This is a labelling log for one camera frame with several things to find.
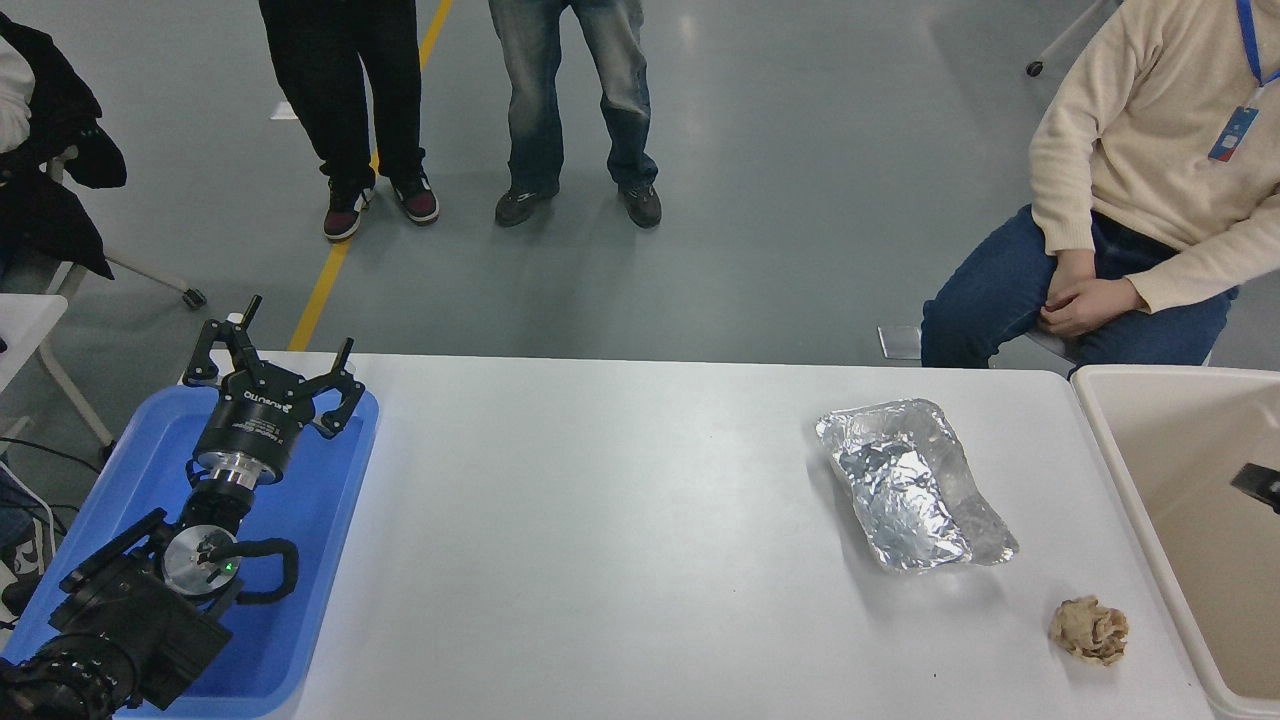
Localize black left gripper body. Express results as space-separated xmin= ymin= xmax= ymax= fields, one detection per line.
xmin=194 ymin=366 xmax=315 ymax=471

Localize seated person's left hand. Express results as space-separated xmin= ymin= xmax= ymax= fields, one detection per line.
xmin=1038 ymin=277 xmax=1149 ymax=338

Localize seated person's right hand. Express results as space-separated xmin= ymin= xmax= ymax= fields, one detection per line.
xmin=1045 ymin=248 xmax=1101 ymax=306

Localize grey wheeled chair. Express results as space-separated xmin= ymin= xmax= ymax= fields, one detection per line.
xmin=30 ymin=140 xmax=208 ymax=310

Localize large pale bin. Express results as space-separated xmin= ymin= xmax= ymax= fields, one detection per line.
xmin=1070 ymin=364 xmax=1280 ymax=720

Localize blue plastic tray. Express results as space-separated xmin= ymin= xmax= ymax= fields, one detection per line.
xmin=0 ymin=385 xmax=381 ymax=719

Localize crumpled tan paper ball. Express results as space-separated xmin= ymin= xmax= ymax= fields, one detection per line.
xmin=1048 ymin=596 xmax=1131 ymax=667

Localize standing person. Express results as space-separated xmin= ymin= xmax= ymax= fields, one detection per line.
xmin=488 ymin=0 xmax=663 ymax=229
xmin=258 ymin=0 xmax=441 ymax=243

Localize person at table edge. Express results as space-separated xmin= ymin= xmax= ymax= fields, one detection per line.
xmin=0 ymin=12 xmax=129 ymax=291

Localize crumpled foil tray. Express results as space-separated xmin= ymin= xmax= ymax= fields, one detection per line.
xmin=815 ymin=399 xmax=1021 ymax=574

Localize seated person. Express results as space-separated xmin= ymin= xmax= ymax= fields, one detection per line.
xmin=920 ymin=0 xmax=1280 ymax=369

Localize wheeled chair leg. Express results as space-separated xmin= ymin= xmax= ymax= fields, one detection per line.
xmin=1025 ymin=0 xmax=1116 ymax=78

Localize thin black cable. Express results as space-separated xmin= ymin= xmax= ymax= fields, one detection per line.
xmin=0 ymin=436 xmax=103 ymax=473

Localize thin white cable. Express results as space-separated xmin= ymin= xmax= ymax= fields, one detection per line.
xmin=0 ymin=458 xmax=59 ymax=571

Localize blue lanyard badge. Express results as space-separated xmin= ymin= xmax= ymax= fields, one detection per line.
xmin=1207 ymin=0 xmax=1280 ymax=164

